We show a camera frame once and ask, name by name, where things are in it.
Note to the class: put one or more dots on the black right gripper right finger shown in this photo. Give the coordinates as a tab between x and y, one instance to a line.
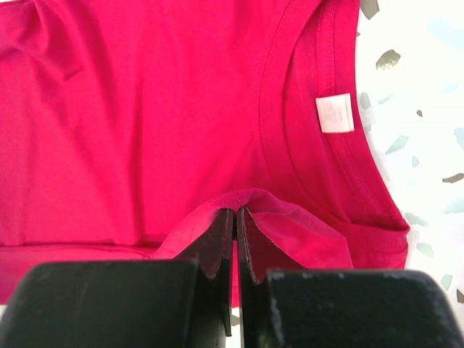
282	304

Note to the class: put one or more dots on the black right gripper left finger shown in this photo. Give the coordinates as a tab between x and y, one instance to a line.
183	302

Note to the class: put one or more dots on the magenta t shirt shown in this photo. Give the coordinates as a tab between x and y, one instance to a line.
126	125

